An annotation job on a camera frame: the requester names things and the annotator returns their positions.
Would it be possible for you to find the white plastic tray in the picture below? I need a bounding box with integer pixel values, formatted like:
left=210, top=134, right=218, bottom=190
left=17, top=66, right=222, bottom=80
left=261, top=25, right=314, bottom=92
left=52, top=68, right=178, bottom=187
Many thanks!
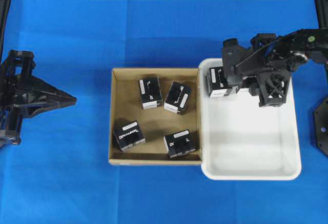
left=198, top=58, right=302, bottom=180

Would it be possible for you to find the black box upper left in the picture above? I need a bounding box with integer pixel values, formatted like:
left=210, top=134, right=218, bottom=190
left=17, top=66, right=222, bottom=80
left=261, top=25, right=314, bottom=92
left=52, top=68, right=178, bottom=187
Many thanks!
left=139, top=76, right=163, bottom=110

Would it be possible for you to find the black opposite robot gripper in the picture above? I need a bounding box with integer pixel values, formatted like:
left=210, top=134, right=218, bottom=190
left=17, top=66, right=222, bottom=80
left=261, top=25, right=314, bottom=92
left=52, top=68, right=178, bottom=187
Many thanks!
left=1, top=50, right=77, bottom=146

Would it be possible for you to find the black white-labelled small box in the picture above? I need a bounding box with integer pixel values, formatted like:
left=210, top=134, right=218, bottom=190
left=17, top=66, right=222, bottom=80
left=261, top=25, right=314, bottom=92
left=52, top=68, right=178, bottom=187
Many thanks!
left=207, top=67, right=236, bottom=98

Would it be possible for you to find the black box lower right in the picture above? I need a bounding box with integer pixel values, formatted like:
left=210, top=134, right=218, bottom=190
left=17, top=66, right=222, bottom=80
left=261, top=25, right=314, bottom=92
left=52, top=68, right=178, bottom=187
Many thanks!
left=163, top=130, right=196, bottom=158

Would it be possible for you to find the black aluminium frame rail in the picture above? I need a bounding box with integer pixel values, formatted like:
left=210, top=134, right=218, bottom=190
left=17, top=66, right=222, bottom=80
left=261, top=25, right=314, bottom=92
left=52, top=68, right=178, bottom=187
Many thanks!
left=0, top=0, right=11, bottom=58

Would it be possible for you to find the black box lower left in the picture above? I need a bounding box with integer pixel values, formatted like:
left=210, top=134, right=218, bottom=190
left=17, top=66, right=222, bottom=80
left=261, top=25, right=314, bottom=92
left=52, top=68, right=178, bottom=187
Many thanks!
left=113, top=120, right=146, bottom=152

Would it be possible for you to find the black box upper right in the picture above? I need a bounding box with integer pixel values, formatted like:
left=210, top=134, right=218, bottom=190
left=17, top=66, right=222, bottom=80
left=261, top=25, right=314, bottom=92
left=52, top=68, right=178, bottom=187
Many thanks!
left=164, top=81, right=192, bottom=115

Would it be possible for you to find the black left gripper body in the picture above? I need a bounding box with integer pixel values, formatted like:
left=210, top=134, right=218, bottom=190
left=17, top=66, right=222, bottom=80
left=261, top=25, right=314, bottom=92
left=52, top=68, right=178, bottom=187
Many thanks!
left=221, top=33, right=291, bottom=107

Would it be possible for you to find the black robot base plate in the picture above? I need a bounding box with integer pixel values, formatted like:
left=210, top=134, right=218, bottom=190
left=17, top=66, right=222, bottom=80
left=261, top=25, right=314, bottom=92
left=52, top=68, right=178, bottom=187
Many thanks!
left=311, top=96, right=327, bottom=157

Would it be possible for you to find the brown cardboard box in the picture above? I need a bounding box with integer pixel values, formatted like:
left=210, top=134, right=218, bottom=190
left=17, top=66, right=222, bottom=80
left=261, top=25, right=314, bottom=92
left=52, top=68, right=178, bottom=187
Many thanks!
left=108, top=68, right=202, bottom=166

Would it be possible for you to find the blue table cloth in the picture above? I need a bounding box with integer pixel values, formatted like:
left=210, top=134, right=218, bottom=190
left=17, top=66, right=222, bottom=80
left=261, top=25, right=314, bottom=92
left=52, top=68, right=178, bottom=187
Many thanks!
left=1, top=0, right=327, bottom=223

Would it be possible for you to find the black robot arm with base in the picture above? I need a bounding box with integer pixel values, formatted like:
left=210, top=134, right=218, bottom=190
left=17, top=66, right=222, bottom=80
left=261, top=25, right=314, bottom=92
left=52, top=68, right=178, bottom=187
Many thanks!
left=246, top=28, right=327, bottom=72

